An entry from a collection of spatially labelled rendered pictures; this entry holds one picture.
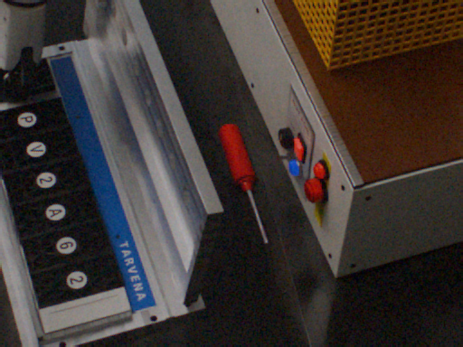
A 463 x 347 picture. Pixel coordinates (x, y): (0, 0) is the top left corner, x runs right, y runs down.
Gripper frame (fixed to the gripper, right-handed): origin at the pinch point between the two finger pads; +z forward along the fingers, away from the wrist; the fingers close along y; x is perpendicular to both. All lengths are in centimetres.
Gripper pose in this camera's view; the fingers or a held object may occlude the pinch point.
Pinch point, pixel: (12, 72)
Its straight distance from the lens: 149.5
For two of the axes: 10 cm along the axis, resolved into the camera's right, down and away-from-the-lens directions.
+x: 9.0, -1.2, 4.2
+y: 3.5, 7.8, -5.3
